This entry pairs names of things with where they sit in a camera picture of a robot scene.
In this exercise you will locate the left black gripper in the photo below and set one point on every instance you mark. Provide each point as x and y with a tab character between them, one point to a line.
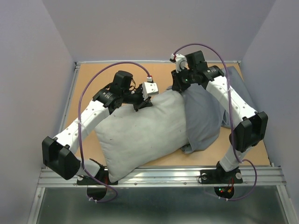
143	103

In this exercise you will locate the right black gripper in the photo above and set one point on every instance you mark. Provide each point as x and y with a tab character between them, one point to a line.
177	85

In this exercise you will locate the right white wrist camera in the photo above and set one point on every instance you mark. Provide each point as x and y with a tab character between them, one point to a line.
180	61

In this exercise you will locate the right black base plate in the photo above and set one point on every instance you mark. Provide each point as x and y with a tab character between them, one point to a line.
212	176

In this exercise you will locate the grey pillowcase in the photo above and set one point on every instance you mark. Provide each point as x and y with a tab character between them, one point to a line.
194	119

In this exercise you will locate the aluminium frame rail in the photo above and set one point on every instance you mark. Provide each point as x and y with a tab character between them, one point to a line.
159	176

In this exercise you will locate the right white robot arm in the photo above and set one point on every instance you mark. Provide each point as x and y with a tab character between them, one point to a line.
248	126

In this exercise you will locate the white pillow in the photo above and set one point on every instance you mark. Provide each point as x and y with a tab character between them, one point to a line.
129	139

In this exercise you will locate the metal front panel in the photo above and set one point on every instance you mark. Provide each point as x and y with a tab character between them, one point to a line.
161	206

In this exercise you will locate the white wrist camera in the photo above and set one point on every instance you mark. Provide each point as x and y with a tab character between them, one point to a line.
180	61
149	89

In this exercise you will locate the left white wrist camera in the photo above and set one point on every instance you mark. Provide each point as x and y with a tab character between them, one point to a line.
149	89

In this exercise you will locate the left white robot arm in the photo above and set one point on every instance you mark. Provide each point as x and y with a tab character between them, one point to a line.
59	151

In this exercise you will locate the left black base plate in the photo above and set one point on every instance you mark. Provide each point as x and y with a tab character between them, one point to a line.
102	176

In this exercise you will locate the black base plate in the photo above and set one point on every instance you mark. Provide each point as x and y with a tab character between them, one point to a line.
102	176
212	176

